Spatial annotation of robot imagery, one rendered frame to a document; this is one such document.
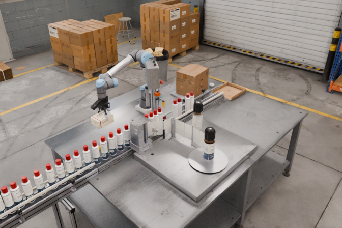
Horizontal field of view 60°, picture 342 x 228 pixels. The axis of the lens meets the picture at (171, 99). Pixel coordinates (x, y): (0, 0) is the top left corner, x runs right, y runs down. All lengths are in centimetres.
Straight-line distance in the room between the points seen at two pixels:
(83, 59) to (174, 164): 392
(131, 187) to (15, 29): 595
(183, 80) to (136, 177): 135
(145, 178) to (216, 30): 557
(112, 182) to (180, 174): 50
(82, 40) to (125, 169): 374
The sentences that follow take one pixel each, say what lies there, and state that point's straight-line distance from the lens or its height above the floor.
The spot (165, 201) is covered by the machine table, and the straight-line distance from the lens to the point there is 216.
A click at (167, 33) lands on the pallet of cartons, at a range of 637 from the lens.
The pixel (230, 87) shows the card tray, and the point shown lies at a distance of 363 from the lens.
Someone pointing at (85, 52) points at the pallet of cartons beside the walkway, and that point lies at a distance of 586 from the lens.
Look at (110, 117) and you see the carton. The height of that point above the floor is 100.
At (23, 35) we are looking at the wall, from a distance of 778.
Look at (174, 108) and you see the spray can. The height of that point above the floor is 102.
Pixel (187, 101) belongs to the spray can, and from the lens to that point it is 290.
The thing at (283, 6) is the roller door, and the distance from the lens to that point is 658.
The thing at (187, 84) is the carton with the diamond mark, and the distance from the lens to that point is 326.
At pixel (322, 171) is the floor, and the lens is 400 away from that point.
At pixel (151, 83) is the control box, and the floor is 134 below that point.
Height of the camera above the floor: 242
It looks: 29 degrees down
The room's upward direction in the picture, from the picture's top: straight up
